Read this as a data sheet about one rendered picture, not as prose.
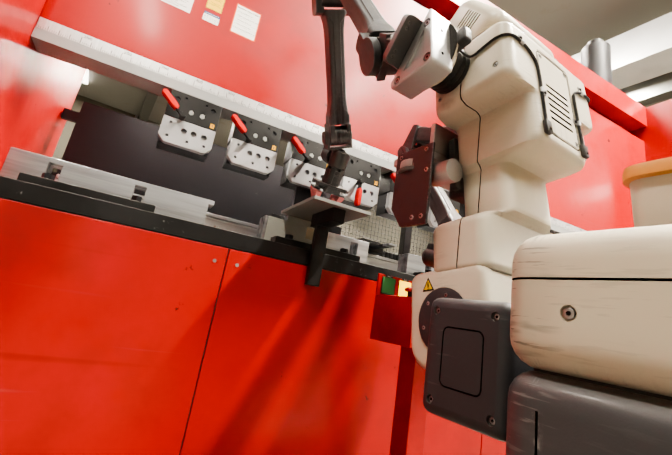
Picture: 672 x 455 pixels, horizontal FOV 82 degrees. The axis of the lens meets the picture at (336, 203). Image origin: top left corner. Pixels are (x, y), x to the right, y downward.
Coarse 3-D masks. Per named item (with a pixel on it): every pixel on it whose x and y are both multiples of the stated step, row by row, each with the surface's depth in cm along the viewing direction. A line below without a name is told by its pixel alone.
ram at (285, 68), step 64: (64, 0) 105; (128, 0) 113; (256, 0) 133; (384, 0) 161; (128, 64) 110; (192, 64) 118; (256, 64) 128; (320, 64) 140; (384, 128) 149; (576, 192) 201
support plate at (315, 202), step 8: (304, 200) 109; (312, 200) 105; (320, 200) 104; (328, 200) 105; (288, 208) 120; (296, 208) 116; (304, 208) 115; (312, 208) 113; (320, 208) 112; (328, 208) 110; (344, 208) 107; (352, 208) 108; (296, 216) 126; (304, 216) 124; (352, 216) 114; (360, 216) 113
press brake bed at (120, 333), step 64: (0, 256) 81; (64, 256) 86; (128, 256) 92; (192, 256) 98; (256, 256) 106; (0, 320) 79; (64, 320) 84; (128, 320) 90; (192, 320) 96; (256, 320) 103; (320, 320) 111; (0, 384) 78; (64, 384) 82; (128, 384) 87; (192, 384) 93; (256, 384) 100; (320, 384) 108; (384, 384) 117; (0, 448) 76; (64, 448) 80; (128, 448) 85; (192, 448) 91; (256, 448) 98; (320, 448) 105; (384, 448) 114; (448, 448) 124
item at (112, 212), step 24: (0, 192) 83; (24, 192) 85; (48, 192) 87; (96, 216) 90; (120, 216) 92; (144, 216) 95; (168, 216) 98; (216, 240) 102; (240, 240) 105; (264, 240) 108; (336, 264) 117; (360, 264) 121
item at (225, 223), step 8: (56, 176) 121; (208, 216) 140; (216, 216) 141; (208, 224) 139; (216, 224) 140; (224, 224) 142; (232, 224) 143; (240, 224) 145; (248, 224) 146; (240, 232) 144; (248, 232) 145; (256, 232) 147; (368, 256) 168; (376, 256) 170; (376, 264) 169; (384, 264) 171; (392, 264) 173
